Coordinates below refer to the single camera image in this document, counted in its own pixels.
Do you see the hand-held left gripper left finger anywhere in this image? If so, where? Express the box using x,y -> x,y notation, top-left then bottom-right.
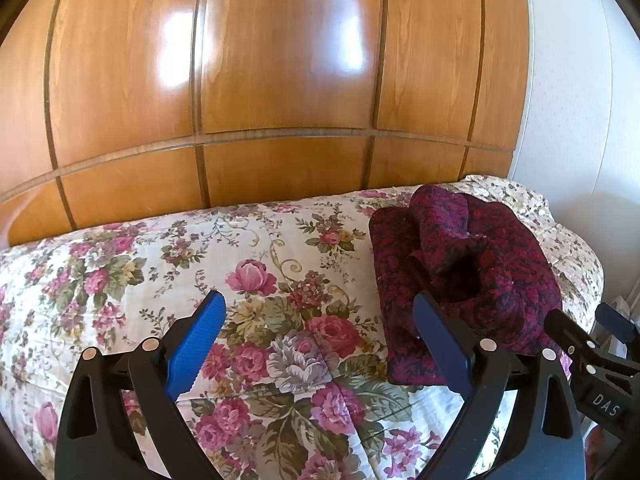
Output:
55,290 -> 226,480

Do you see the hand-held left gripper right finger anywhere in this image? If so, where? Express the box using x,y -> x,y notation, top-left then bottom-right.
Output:
412,290 -> 587,480

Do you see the wooden wardrobe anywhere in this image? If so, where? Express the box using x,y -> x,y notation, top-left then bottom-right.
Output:
0,0 -> 532,249

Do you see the floral bedspread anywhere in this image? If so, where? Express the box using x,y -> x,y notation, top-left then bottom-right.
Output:
0,174 -> 606,480

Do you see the dark red knitted sweater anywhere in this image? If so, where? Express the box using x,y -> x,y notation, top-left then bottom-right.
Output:
369,185 -> 574,387

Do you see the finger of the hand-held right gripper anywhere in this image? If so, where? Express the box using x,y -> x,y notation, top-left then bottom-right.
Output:
595,303 -> 640,358
544,308 -> 640,433

